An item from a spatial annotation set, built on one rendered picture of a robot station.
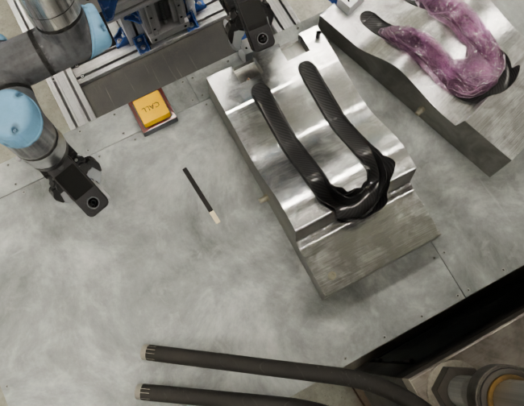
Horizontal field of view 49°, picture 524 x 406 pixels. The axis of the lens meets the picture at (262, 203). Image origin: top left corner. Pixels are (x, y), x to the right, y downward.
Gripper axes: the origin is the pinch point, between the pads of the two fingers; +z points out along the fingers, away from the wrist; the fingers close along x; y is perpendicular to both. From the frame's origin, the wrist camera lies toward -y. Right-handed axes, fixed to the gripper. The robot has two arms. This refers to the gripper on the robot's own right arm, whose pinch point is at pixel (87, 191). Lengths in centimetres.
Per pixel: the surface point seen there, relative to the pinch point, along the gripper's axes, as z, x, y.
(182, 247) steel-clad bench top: 4.6, -6.2, -20.7
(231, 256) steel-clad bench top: 4.6, -12.2, -29.0
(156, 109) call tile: 0.9, -21.9, 4.3
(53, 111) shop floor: 85, -8, 68
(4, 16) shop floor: 85, -19, 113
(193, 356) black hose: -0.6, 6.0, -38.6
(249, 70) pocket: -1.7, -41.2, -3.7
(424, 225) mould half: -1, -43, -51
